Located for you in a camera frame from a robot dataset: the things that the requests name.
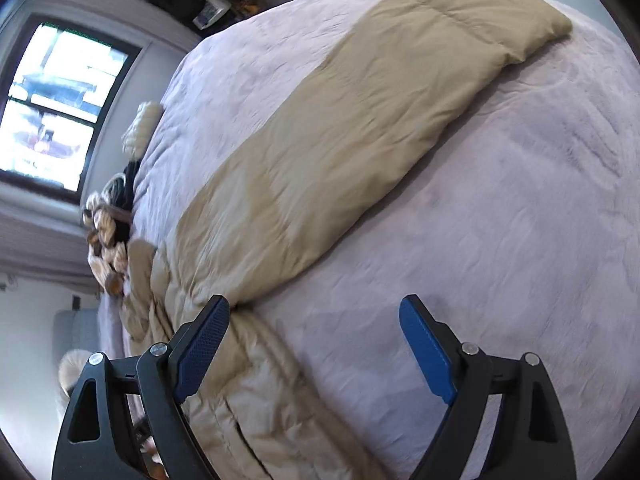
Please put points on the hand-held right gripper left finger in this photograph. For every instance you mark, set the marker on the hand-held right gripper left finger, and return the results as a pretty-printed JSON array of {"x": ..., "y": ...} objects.
[{"x": 202, "y": 345}]

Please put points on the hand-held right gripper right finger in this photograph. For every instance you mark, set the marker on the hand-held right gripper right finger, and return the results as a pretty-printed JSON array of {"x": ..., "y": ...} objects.
[{"x": 427, "y": 345}]

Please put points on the beige puffer coat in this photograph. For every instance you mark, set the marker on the beige puffer coat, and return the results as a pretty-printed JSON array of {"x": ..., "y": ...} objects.
[{"x": 325, "y": 135}]

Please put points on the pale lavender bed blanket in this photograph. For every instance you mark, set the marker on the pale lavender bed blanket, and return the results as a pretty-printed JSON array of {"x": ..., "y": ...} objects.
[{"x": 500, "y": 235}]

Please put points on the pale furry item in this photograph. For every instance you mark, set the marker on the pale furry item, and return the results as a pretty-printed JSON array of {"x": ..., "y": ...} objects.
[{"x": 70, "y": 372}]

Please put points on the brown and cream patterned cloth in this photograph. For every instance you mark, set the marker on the brown and cream patterned cloth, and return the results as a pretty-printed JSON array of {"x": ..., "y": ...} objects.
[{"x": 105, "y": 245}]

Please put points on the dark garment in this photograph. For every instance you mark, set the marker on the dark garment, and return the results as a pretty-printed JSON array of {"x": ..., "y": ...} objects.
[{"x": 131, "y": 185}]

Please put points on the cream fluffy cushion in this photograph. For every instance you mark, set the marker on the cream fluffy cushion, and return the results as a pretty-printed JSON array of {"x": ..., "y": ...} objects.
[{"x": 142, "y": 125}]

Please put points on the dark-framed window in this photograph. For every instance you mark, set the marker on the dark-framed window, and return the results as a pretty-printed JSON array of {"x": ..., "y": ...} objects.
[{"x": 55, "y": 105}]

